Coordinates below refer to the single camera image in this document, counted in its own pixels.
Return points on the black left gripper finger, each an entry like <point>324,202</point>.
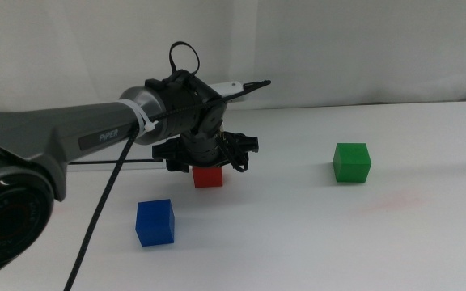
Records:
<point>177,167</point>
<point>237,163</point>

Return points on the red cube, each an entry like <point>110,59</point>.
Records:
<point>208,178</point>

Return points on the blue cube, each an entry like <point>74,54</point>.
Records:
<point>155,224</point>

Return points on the green cube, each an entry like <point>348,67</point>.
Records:
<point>352,163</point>

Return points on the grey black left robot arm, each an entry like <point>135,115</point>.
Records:
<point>55,125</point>

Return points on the white zip tie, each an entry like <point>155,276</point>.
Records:
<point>140,115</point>

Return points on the white backdrop curtain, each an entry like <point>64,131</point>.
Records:
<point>338,40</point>

